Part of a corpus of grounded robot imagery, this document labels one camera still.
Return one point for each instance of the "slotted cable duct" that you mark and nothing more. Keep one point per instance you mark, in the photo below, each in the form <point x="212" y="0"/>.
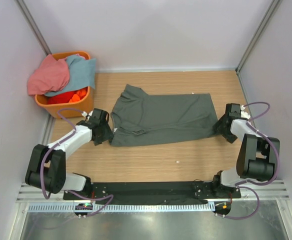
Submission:
<point x="83" y="207"/>

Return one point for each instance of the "light blue t shirt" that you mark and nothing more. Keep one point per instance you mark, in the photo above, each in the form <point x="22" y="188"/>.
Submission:
<point x="81" y="74"/>

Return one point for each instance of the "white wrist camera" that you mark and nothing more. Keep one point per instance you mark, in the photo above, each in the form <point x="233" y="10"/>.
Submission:
<point x="244" y="114"/>
<point x="87" y="114"/>

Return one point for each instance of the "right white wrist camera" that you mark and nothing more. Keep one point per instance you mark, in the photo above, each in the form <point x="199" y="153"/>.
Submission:
<point x="244" y="114"/>

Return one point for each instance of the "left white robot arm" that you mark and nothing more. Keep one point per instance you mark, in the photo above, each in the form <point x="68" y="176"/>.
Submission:
<point x="47" y="165"/>

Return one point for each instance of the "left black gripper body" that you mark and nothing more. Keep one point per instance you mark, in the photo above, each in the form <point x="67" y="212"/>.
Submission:
<point x="105" y="134"/>

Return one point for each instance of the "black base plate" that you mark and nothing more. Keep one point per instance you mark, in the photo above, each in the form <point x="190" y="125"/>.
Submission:
<point x="159" y="193"/>

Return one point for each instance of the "pink t shirt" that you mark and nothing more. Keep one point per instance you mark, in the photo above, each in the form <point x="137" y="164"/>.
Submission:
<point x="51" y="76"/>

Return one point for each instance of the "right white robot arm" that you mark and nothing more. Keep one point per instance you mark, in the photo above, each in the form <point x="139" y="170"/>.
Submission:
<point x="258" y="160"/>

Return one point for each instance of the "orange plastic tub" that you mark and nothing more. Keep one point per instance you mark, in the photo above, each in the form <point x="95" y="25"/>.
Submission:
<point x="85" y="104"/>

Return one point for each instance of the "red orange t shirt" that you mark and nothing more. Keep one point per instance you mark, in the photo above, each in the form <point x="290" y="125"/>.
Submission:
<point x="68" y="97"/>

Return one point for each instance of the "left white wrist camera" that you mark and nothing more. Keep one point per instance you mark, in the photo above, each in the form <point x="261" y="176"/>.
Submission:
<point x="87" y="114"/>

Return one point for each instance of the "dark grey t shirt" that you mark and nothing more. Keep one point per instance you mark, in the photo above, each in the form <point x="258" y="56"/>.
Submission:
<point x="140" y="119"/>

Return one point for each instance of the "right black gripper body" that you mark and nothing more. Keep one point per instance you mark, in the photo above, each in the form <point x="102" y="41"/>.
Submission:
<point x="229" y="136"/>

